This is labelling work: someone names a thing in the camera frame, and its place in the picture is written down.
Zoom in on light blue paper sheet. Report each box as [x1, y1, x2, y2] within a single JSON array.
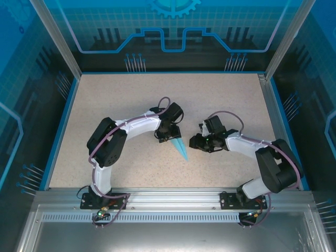
[[169, 138, 189, 161]]

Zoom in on steel sheet tray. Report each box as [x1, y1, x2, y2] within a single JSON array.
[[15, 203, 333, 252]]

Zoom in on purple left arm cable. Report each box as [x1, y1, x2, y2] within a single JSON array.
[[88, 96, 131, 229]]

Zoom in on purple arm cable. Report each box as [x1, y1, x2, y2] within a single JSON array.
[[88, 96, 131, 229], [208, 110, 302, 228]]

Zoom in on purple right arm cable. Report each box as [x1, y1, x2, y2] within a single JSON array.
[[208, 110, 302, 228]]

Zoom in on long aluminium mounting rail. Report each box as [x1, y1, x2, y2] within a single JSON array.
[[34, 186, 314, 211]]

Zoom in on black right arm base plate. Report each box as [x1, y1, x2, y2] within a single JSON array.
[[219, 191, 266, 211]]

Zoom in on aluminium side rail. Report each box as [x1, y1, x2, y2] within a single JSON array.
[[258, 73, 300, 190]]

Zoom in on slotted grey cable duct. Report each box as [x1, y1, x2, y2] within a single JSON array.
[[40, 213, 244, 224]]

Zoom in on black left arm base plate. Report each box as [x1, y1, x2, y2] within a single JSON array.
[[80, 192, 129, 211]]

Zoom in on aluminium frame post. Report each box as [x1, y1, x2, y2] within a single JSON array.
[[29, 0, 82, 79], [264, 0, 317, 79]]

